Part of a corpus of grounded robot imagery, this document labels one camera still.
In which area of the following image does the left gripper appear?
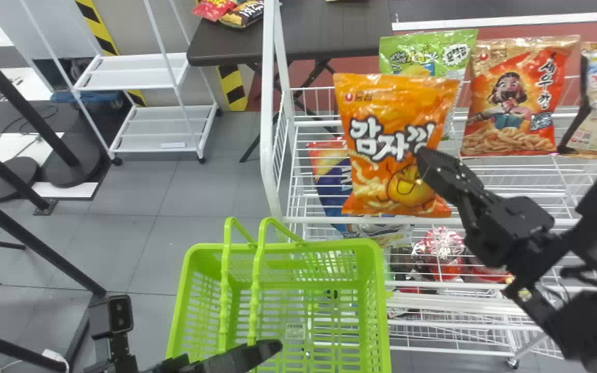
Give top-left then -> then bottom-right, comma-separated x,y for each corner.
143,339 -> 283,373

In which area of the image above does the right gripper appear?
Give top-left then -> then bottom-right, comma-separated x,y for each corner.
415,148 -> 556,267

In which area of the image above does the orange snack packet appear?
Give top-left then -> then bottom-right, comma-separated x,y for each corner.
333,73 -> 461,218

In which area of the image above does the red noodle cup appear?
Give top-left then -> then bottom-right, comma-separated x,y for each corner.
411,227 -> 466,283
467,262 -> 513,284

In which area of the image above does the white snack packet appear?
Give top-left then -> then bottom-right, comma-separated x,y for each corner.
348,223 -> 414,248

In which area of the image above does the red snack packet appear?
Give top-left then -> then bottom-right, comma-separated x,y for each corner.
191,0 -> 237,22
460,35 -> 581,157

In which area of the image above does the blue snack packet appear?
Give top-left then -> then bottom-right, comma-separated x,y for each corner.
307,139 -> 355,234

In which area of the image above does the green basket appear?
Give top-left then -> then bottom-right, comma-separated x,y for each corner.
166,217 -> 393,373

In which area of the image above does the green snack packet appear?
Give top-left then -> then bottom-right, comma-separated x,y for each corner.
379,29 -> 479,140

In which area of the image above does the dark side table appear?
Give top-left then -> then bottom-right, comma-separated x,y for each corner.
187,0 -> 393,164

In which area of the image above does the white shelf trolley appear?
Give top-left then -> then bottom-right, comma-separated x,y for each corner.
19,0 -> 220,165

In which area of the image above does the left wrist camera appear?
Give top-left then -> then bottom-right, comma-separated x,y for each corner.
91,294 -> 139,373

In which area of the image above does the white wire rack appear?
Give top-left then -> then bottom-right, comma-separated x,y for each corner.
260,0 -> 597,369

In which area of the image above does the yellow black striped post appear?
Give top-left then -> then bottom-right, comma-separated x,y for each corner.
218,64 -> 249,112
75,0 -> 147,107

